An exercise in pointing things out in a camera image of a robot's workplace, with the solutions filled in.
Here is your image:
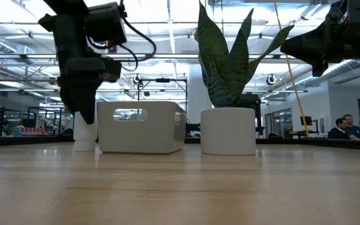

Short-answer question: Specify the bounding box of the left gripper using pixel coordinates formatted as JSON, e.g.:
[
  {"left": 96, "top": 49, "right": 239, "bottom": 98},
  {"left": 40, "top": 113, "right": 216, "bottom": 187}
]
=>
[{"left": 37, "top": 12, "right": 123, "bottom": 126}]

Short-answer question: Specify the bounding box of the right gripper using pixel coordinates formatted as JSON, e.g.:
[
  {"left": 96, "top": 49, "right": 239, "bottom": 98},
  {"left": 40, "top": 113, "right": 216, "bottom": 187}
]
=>
[{"left": 279, "top": 0, "right": 360, "bottom": 78}]

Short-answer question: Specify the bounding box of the white pill bottle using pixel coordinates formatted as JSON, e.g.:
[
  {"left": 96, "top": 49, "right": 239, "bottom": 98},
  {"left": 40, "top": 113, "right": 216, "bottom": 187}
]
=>
[{"left": 72, "top": 111, "right": 99, "bottom": 153}]

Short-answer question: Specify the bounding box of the pale grey plastic basket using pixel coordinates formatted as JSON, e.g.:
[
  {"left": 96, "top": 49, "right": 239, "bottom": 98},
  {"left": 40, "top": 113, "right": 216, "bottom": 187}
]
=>
[{"left": 97, "top": 101, "right": 188, "bottom": 155}]

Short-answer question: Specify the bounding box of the black machine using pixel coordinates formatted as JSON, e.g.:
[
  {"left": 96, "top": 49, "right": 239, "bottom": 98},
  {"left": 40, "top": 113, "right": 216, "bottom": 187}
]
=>
[{"left": 237, "top": 92, "right": 264, "bottom": 138}]

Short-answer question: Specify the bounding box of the green snake plant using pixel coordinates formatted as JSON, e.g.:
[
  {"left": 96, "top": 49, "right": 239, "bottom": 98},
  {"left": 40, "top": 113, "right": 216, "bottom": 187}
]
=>
[{"left": 197, "top": 1, "right": 296, "bottom": 109}]

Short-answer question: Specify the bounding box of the person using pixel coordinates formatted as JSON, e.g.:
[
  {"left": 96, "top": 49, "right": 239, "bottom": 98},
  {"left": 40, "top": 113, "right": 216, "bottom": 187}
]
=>
[
  {"left": 342, "top": 114, "right": 360, "bottom": 140},
  {"left": 327, "top": 117, "right": 353, "bottom": 140}
]

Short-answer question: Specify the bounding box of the white plant pot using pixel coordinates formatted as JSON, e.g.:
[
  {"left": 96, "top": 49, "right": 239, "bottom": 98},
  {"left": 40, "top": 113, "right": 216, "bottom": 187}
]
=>
[{"left": 200, "top": 107, "right": 257, "bottom": 156}]

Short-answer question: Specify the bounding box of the yellow hanging cable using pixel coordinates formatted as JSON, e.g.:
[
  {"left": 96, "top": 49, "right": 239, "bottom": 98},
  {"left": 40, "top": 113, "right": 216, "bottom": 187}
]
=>
[{"left": 272, "top": 0, "right": 311, "bottom": 139}]

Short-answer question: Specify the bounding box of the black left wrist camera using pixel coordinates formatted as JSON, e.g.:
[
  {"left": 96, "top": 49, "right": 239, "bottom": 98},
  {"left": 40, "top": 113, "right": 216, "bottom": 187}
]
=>
[{"left": 84, "top": 2, "right": 128, "bottom": 47}]

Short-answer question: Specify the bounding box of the distant black frame rig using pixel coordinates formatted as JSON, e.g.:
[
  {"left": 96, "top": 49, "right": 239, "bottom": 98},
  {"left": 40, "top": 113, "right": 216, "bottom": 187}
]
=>
[{"left": 137, "top": 77, "right": 189, "bottom": 115}]

